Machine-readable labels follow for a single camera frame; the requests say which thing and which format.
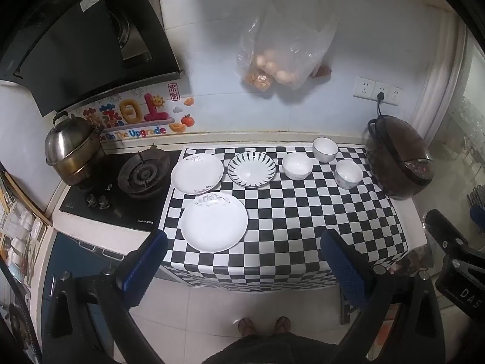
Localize black range hood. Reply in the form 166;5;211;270
1;0;182;115

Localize black white checkered mat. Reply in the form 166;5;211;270
160;146;409;292

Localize black rimmed white bowl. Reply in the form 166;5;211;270
313;137;339;163

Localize white wall socket strip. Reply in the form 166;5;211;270
353;76;404;106

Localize stainless steel steamer pot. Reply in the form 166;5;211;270
44;111;104;187

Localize blue patterned white bowl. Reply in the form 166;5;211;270
334;160;363;190

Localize large white plate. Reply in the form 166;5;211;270
179;192;248;253

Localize white floral plate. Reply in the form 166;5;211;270
171;154;224;196

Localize blue kitchen cabinet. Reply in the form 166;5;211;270
40;232;124;342

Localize person's feet in slippers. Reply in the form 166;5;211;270
237;316;292;337

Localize plastic bag of eggs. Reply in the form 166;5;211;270
236;0;338;91

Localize black gas stove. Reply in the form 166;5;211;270
60;146;181;233

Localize dark brown rice cooker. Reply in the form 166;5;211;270
366;115;434;200

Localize blue leaf pattern plate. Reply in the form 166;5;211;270
227;151;276;188

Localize colourful wall sticker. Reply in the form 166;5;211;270
72;81;196;142

